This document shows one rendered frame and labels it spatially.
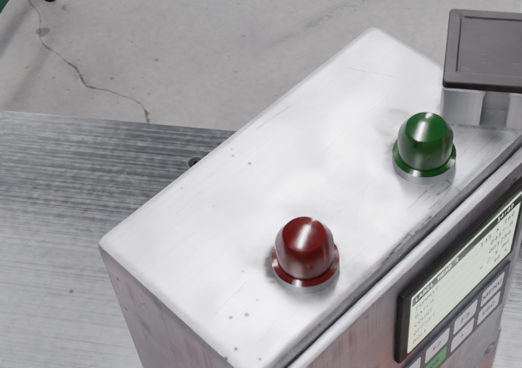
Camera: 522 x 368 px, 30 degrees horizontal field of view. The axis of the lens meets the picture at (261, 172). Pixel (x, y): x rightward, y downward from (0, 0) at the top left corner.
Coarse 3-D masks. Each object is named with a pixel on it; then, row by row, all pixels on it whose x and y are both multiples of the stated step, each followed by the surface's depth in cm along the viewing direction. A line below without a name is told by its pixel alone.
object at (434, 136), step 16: (400, 128) 39; (416, 128) 38; (432, 128) 38; (448, 128) 39; (400, 144) 39; (416, 144) 38; (432, 144) 38; (448, 144) 38; (400, 160) 40; (416, 160) 39; (432, 160) 39; (448, 160) 39; (416, 176) 39; (432, 176) 39; (448, 176) 40
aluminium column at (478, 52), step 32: (448, 32) 41; (480, 32) 41; (512, 32) 41; (448, 64) 40; (480, 64) 40; (512, 64) 40; (448, 96) 40; (480, 96) 40; (512, 96) 39; (512, 128) 41
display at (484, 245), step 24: (480, 216) 40; (504, 216) 42; (456, 240) 40; (480, 240) 41; (504, 240) 44; (432, 264) 39; (456, 264) 40; (480, 264) 43; (408, 288) 38; (432, 288) 40; (456, 288) 42; (408, 312) 39; (432, 312) 42; (408, 336) 41
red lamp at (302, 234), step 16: (288, 224) 36; (304, 224) 36; (320, 224) 36; (288, 240) 36; (304, 240) 36; (320, 240) 36; (272, 256) 37; (288, 256) 36; (304, 256) 35; (320, 256) 36; (336, 256) 37; (288, 272) 36; (304, 272) 36; (320, 272) 36; (336, 272) 37; (288, 288) 37; (304, 288) 36; (320, 288) 37
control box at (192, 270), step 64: (384, 64) 44; (256, 128) 42; (320, 128) 42; (384, 128) 42; (192, 192) 40; (256, 192) 40; (320, 192) 40; (384, 192) 39; (448, 192) 39; (128, 256) 38; (192, 256) 38; (256, 256) 38; (384, 256) 38; (512, 256) 47; (128, 320) 43; (192, 320) 36; (256, 320) 36; (320, 320) 36; (384, 320) 39; (448, 320) 45
